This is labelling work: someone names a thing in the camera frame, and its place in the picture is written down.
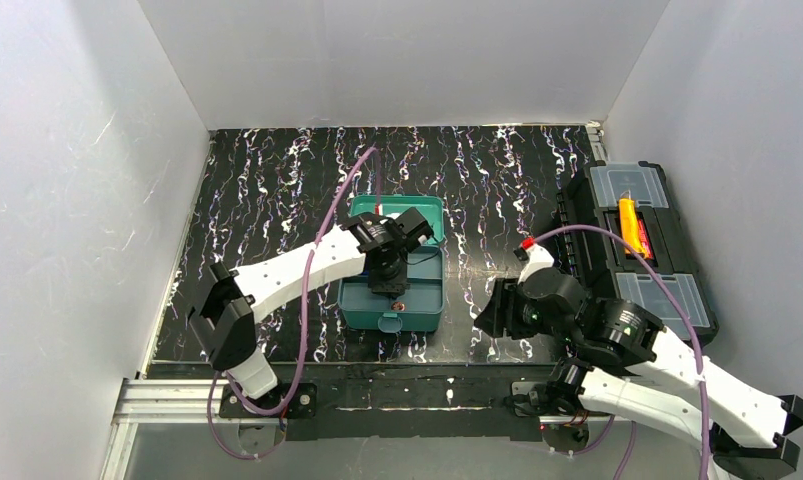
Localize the teal medicine box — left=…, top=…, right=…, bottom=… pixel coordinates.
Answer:
left=338, top=195, right=446, bottom=334

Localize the teal insert tray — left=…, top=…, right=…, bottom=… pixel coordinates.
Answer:
left=339, top=253, right=444, bottom=313

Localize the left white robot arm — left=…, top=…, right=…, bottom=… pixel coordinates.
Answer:
left=187, top=207, right=434, bottom=400

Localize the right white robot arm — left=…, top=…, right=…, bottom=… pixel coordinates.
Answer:
left=475, top=268, right=803, bottom=479

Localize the orange tool in toolbox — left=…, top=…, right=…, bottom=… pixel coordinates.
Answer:
left=618, top=196, right=648, bottom=258

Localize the black tool box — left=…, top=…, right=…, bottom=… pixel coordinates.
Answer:
left=554, top=162, right=720, bottom=346

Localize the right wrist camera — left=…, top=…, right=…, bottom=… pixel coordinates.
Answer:
left=514, top=238, right=554, bottom=283

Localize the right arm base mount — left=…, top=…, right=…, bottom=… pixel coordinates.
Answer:
left=502, top=357, right=596, bottom=424

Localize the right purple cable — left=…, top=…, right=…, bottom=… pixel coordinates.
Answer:
left=533, top=225, right=714, bottom=480

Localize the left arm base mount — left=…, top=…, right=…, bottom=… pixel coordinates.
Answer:
left=218, top=380, right=317, bottom=420

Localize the aluminium frame rail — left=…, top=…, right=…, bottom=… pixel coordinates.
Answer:
left=99, top=378, right=243, bottom=480

